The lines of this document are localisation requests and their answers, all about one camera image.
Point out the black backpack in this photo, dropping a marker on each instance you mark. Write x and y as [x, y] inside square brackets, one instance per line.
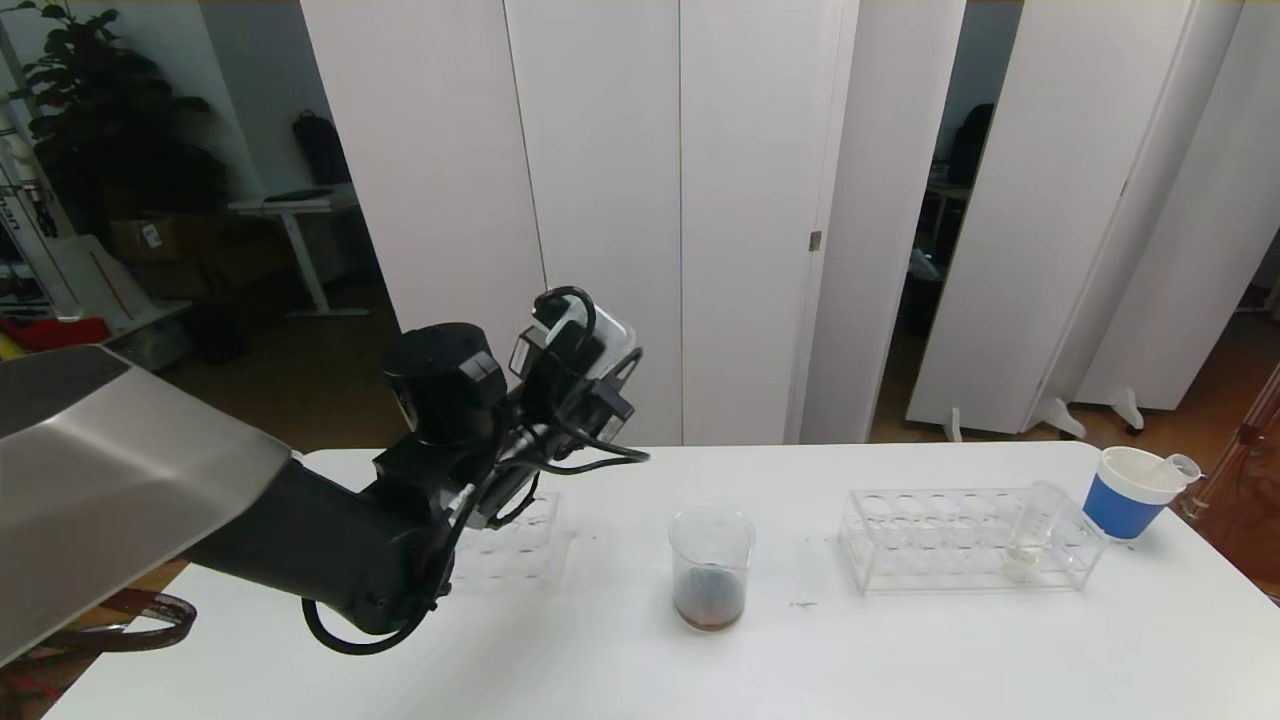
[320, 150]

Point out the blue and white paper cup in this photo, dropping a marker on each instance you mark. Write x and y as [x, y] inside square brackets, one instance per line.
[1120, 510]

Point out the white wheeled machine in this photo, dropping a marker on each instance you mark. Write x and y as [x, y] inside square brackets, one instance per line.
[110, 290]

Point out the clear acrylic test tube rack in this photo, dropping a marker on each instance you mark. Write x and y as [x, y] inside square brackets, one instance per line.
[530, 560]
[940, 560]

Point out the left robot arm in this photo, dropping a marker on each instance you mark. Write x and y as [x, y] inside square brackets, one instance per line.
[120, 470]

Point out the red plastic part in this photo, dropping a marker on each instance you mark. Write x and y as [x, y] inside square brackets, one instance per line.
[50, 333]

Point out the test tube with yellowish liquid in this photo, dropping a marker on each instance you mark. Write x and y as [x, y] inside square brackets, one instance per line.
[1030, 540]

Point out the white partition panel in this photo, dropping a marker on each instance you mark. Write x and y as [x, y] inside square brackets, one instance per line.
[880, 200]
[1020, 200]
[1180, 250]

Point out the test tube with red liquid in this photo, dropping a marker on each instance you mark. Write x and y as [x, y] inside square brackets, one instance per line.
[1178, 468]

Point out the clear glass beaker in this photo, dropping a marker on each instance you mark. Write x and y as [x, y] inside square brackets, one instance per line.
[710, 600]

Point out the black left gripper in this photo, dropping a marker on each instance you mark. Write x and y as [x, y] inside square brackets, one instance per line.
[565, 390]

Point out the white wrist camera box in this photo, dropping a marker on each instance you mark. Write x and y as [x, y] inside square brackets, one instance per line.
[612, 335]

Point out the white standing desk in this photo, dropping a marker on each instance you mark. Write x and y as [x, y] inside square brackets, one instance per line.
[295, 205]

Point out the dark green potted plant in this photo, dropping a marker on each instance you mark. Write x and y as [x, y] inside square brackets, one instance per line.
[110, 120]

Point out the brown cardboard box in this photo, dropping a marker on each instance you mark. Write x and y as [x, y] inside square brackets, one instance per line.
[150, 240]

